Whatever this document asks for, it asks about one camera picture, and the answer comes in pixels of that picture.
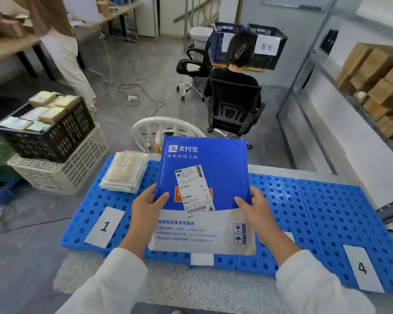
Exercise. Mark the metal stair railing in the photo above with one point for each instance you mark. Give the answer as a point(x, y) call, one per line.
point(199, 16)

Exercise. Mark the black plastic crate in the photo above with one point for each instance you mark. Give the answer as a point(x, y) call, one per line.
point(59, 137)

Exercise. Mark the freestanding white board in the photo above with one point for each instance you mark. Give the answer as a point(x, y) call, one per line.
point(82, 8)

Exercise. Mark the pile of taped parcels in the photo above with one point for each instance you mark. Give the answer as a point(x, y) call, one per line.
point(49, 111)

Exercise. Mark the blue white mailer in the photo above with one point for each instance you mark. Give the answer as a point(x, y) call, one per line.
point(216, 170)

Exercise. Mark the wall whiteboard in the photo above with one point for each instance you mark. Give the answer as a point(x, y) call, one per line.
point(298, 2)

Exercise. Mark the clear bagged parcel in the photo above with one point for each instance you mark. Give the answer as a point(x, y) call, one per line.
point(127, 168)

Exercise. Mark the small yellow desk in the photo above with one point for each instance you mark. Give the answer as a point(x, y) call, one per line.
point(222, 66)

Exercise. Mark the white power strip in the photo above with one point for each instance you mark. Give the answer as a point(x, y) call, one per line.
point(133, 98)

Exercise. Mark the blue crate with paper sign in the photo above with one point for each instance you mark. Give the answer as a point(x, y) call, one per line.
point(217, 39)

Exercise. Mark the white cloth on chair seat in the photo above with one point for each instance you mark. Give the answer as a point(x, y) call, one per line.
point(194, 67)

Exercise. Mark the person's left hand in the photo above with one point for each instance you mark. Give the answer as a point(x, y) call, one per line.
point(144, 219)

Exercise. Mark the stack of brown cardboard boxes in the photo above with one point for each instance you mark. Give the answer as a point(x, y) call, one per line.
point(376, 81)

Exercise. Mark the black crate with paper sign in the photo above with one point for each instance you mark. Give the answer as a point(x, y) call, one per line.
point(268, 62)

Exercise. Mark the white refrigerator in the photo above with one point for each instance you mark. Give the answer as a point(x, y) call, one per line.
point(147, 16)

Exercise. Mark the black office chair patterned back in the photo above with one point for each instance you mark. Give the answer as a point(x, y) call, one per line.
point(235, 104)

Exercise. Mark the black mesh office chair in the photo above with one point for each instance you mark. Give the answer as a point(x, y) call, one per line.
point(193, 66)

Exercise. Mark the wooden poles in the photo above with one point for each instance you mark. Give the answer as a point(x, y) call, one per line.
point(239, 9)

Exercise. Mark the person's right forearm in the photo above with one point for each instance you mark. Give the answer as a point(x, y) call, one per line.
point(314, 284)

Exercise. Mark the white number card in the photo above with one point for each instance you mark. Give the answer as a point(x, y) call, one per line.
point(289, 236)
point(104, 227)
point(363, 268)
point(201, 259)

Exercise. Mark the green plastic crate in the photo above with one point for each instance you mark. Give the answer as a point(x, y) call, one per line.
point(0, 153)

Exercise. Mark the white headset device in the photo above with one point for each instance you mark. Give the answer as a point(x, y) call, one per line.
point(165, 137)

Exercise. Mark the white plastic bin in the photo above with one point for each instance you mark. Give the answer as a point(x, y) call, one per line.
point(199, 35)

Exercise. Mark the cream plastic crate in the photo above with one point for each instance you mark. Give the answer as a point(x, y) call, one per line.
point(78, 170)

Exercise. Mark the person's right hand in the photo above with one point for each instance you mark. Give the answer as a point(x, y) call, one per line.
point(263, 219)

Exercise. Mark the open cardboard carton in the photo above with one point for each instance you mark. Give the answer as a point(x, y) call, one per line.
point(6, 26)

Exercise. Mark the person's left forearm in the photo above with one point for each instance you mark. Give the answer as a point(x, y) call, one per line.
point(111, 284)

